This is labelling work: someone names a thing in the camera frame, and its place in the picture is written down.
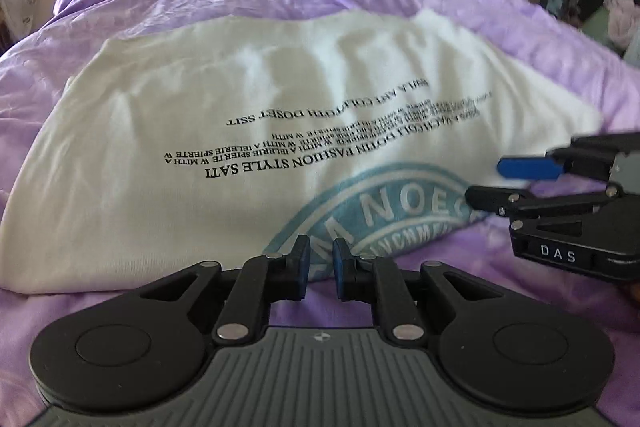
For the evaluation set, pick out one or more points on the pink plush garment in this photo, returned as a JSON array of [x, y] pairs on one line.
[[623, 21]]

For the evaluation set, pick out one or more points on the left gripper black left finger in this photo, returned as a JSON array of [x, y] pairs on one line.
[[233, 306]]

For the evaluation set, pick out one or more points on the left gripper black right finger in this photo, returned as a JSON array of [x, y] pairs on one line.
[[413, 305]]

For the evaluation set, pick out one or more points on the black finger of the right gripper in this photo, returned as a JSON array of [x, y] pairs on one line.
[[609, 207], [588, 156]]

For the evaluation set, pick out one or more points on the white printed sweatshirt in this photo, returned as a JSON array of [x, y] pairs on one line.
[[229, 138]]

